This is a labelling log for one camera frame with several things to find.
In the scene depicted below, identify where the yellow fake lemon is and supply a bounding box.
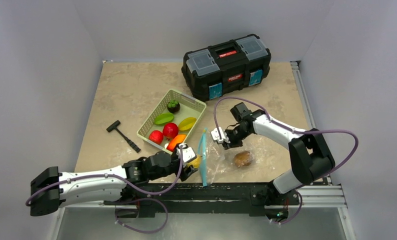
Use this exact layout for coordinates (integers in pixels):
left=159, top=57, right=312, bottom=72
left=189, top=155, right=202, bottom=169

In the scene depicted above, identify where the red fake apple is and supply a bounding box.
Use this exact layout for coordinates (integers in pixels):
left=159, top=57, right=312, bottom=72
left=162, top=122, right=179, bottom=139

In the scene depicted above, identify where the clear zip bag blue seal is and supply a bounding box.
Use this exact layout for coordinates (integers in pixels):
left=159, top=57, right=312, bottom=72
left=197, top=129, right=265, bottom=187

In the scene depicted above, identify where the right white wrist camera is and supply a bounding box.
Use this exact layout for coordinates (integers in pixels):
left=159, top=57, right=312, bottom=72
left=210, top=126, right=230, bottom=144

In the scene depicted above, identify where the yellow fake fruit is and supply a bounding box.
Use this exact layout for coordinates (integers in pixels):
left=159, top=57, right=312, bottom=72
left=178, top=117, right=197, bottom=132

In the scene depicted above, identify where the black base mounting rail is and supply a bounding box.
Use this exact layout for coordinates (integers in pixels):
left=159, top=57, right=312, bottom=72
left=103, top=182, right=301, bottom=221

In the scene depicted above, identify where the light green perforated plastic basket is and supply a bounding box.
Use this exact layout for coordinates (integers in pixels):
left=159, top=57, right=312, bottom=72
left=136, top=89, right=207, bottom=153

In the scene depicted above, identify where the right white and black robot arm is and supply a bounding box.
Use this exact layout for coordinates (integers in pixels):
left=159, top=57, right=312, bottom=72
left=212, top=102, right=336, bottom=204

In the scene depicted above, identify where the red fake strawberry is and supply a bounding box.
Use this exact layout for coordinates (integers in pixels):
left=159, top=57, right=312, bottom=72
left=148, top=130, right=164, bottom=145

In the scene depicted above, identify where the black T-handle tool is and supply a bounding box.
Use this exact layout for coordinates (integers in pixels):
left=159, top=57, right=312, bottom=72
left=106, top=120, right=141, bottom=153

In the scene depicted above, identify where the dark purple fake mangosteen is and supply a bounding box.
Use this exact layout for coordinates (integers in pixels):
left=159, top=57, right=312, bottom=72
left=167, top=100, right=181, bottom=114

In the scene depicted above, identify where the red yellow fake peach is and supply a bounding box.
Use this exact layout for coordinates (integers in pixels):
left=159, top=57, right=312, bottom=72
left=166, top=134, right=187, bottom=152

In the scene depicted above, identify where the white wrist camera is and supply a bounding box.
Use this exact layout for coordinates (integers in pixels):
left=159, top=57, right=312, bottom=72
left=210, top=126, right=230, bottom=144
left=175, top=142, right=197, bottom=167

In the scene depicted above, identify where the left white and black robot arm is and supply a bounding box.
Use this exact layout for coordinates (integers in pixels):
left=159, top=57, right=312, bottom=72
left=25, top=147, right=202, bottom=217

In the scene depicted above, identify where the green fake fruit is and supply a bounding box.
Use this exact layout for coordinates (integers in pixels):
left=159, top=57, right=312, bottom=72
left=153, top=112, right=175, bottom=126

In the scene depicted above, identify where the brown fake potato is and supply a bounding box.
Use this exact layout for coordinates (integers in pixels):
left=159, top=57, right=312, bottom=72
left=233, top=151, right=254, bottom=168

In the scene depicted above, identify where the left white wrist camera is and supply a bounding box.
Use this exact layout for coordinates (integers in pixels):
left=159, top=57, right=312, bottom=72
left=175, top=142, right=197, bottom=167

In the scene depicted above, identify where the black toolbox with clear lids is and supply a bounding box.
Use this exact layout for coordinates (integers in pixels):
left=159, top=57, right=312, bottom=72
left=181, top=34, right=272, bottom=102

